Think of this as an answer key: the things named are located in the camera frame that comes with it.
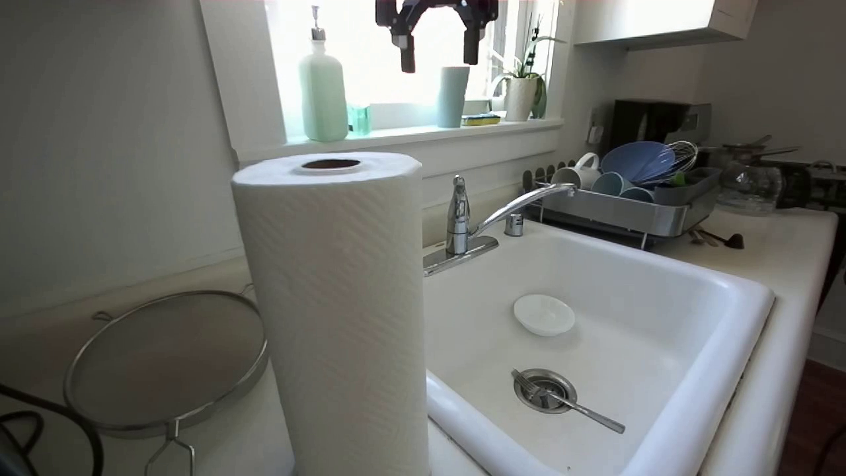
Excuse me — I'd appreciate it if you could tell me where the white paper towel roll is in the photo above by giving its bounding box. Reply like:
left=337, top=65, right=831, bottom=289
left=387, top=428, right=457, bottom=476
left=230, top=150, right=432, bottom=476

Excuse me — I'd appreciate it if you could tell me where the black appliance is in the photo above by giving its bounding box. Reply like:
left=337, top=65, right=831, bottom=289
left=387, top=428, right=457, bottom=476
left=607, top=99, right=712, bottom=150

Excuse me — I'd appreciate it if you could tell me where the white wall cabinet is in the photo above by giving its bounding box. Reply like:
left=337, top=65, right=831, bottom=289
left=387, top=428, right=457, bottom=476
left=572, top=0, right=763, bottom=48

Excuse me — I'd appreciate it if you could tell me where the chrome faucet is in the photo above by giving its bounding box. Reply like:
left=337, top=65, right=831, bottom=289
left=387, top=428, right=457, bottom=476
left=420, top=173, right=579, bottom=277

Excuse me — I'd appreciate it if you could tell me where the grey dish rack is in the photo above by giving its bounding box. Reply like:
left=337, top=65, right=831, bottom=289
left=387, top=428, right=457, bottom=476
left=525, top=161, right=723, bottom=249

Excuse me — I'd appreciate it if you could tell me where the small teal glass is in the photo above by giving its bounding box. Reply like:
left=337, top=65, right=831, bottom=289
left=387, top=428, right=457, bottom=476
left=348, top=104, right=373, bottom=138

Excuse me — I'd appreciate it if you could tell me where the blue bowl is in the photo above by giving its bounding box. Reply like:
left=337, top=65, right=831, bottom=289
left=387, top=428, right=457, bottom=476
left=600, top=140, right=682, bottom=188

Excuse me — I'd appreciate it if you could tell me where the clear glass jar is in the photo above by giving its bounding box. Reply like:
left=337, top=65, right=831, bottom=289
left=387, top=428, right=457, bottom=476
left=718, top=158, right=786, bottom=215

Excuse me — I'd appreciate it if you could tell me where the white round lid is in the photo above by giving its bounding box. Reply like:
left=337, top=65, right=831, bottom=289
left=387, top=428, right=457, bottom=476
left=512, top=292, right=579, bottom=342

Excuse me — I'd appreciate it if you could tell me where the green soap dispenser bottle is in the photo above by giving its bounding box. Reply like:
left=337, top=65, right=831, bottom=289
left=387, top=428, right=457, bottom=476
left=296, top=2, right=353, bottom=146

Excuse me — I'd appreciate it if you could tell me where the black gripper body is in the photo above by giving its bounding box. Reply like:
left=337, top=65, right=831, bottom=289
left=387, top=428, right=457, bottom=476
left=373, top=0, right=501, bottom=26

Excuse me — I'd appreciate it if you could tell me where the metal spoon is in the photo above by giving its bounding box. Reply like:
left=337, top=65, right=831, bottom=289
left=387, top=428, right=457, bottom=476
left=538, top=387, right=629, bottom=437

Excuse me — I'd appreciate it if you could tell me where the black spoon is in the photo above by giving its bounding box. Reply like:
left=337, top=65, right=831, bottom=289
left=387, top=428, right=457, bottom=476
left=695, top=225, right=749, bottom=251

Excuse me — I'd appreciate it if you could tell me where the white sink basin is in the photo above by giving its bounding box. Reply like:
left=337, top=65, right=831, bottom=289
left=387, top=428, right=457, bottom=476
left=420, top=215, right=777, bottom=476

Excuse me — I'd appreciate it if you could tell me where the round metal mesh strainer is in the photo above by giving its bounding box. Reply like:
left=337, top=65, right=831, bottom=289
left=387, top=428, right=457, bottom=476
left=61, top=289, right=274, bottom=476

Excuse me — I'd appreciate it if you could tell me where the teal cup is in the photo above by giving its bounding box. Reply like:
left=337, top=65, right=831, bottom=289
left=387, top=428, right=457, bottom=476
left=620, top=182, right=660, bottom=206
left=591, top=170, right=629, bottom=199

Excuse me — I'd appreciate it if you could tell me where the thick black looped cable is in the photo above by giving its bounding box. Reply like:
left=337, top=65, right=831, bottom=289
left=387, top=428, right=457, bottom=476
left=0, top=384, right=106, bottom=476

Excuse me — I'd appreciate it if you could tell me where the pale blue tumbler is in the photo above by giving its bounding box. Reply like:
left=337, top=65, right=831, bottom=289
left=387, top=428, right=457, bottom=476
left=438, top=64, right=475, bottom=129

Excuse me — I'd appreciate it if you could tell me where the white mug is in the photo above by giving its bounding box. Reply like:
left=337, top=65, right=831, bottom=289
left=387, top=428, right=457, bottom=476
left=554, top=150, right=603, bottom=192

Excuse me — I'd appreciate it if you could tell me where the metal sink drain strainer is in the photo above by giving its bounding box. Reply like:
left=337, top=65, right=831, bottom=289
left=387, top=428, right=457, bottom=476
left=512, top=367, right=579, bottom=419

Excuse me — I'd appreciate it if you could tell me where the white window frame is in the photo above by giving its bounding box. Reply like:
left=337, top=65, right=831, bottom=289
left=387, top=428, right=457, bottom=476
left=197, top=0, right=566, bottom=167

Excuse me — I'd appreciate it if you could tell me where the yellow green sponge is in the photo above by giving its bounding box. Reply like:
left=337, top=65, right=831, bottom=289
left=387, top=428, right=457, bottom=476
left=461, top=110, right=505, bottom=129

